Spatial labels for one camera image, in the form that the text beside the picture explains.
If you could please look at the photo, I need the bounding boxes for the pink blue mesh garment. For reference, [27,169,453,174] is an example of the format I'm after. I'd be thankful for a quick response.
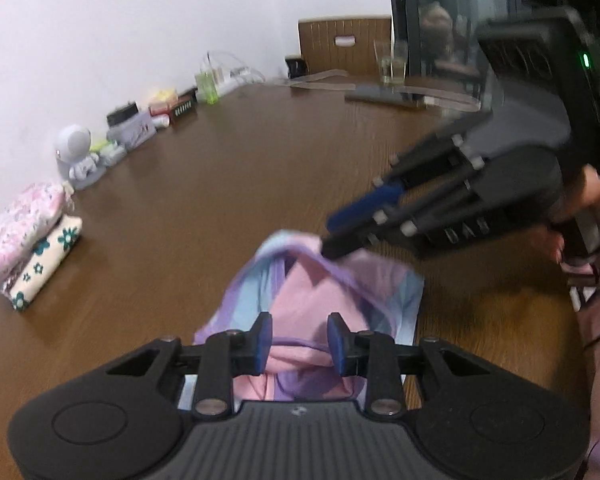
[177,229,426,411]

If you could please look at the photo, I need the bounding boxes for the wooden chair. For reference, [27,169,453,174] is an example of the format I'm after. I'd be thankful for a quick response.
[298,16,393,78]

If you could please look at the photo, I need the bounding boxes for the white astronaut figurine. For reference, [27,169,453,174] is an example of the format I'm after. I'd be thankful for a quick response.
[54,124,108,192]

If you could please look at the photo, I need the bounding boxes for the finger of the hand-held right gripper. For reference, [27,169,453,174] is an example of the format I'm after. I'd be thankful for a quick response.
[372,132,483,207]
[321,177,477,262]

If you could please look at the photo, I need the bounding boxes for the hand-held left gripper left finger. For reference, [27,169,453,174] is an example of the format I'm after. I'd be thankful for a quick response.
[105,311,273,420]

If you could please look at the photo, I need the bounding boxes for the small white green item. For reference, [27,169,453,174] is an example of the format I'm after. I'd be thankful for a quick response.
[91,139,127,166]

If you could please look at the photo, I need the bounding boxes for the small black device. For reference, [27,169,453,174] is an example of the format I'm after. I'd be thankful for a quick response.
[106,102,140,127]

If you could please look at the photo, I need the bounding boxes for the yellow small packet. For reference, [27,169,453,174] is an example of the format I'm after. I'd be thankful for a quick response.
[147,89,178,111]

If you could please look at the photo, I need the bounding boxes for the white cables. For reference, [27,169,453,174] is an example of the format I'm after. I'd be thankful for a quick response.
[200,50,266,86]

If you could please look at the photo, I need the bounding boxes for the clear drinking glass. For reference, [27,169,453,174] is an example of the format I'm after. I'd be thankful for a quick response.
[374,39,410,86]

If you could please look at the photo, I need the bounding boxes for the folded white green-flower cloth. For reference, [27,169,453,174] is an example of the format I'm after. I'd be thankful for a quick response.
[2,215,83,311]

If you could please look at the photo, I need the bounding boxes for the white power strip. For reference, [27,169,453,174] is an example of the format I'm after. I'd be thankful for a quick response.
[215,67,267,97]

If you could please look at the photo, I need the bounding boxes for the person's right hand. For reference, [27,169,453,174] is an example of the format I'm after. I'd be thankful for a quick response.
[542,165,600,267]

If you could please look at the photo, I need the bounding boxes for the green translucent bottle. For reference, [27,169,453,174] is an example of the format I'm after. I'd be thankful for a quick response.
[195,67,221,106]

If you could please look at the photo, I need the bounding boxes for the folded pink floral cloth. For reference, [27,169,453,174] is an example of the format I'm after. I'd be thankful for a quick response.
[0,182,73,286]

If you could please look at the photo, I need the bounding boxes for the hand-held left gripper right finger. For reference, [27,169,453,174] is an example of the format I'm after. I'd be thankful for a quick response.
[327,311,492,420]

